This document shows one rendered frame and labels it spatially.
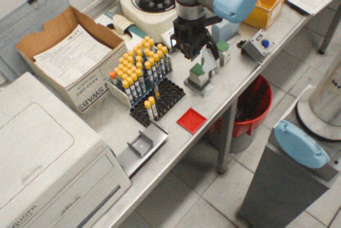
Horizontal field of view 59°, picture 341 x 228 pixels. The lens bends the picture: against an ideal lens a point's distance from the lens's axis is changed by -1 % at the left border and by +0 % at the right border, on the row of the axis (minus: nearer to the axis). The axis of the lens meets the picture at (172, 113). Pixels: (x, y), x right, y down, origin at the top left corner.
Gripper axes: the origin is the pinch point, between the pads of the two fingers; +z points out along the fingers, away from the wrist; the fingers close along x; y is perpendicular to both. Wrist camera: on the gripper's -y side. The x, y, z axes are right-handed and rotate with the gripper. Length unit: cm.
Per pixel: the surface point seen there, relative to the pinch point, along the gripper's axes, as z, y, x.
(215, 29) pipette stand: 4.1, -17.2, -6.3
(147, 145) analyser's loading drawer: 7.9, 28.0, 3.1
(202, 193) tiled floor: 99, 8, 7
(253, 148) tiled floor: 99, -33, 14
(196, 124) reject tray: 11.7, 12.4, 8.5
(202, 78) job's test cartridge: 5.5, 1.3, 2.4
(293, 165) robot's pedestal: 12.7, 5.8, 37.9
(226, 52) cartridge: 6.4, -12.5, 1.6
